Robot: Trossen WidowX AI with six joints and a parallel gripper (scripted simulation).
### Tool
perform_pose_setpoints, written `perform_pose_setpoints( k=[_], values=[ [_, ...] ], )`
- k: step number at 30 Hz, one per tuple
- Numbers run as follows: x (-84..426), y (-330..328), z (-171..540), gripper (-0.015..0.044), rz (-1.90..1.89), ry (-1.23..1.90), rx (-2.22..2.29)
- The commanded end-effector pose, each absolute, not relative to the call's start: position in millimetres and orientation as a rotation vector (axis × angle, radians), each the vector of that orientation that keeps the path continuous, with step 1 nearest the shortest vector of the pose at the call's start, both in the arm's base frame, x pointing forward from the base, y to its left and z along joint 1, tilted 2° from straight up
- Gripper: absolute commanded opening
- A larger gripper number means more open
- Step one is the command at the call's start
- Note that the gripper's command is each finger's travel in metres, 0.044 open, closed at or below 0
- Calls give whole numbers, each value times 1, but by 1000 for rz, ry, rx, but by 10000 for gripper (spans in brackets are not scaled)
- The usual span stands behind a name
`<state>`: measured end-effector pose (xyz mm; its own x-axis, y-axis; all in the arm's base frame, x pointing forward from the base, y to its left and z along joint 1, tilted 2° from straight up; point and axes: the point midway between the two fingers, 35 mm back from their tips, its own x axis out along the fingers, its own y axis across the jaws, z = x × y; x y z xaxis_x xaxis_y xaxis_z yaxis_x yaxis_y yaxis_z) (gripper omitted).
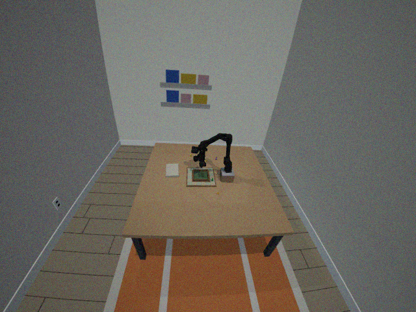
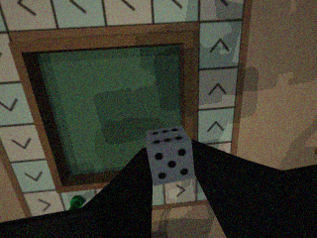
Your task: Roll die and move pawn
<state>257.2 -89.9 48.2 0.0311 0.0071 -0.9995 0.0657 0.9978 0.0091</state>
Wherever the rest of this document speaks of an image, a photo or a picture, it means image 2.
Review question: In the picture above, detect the grey die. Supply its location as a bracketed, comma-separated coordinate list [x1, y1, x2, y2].
[146, 125, 195, 186]

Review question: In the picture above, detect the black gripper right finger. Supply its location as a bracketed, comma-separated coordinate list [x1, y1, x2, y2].
[191, 140, 317, 238]

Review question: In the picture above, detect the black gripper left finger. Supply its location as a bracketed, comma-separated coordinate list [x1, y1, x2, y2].
[0, 148, 153, 238]

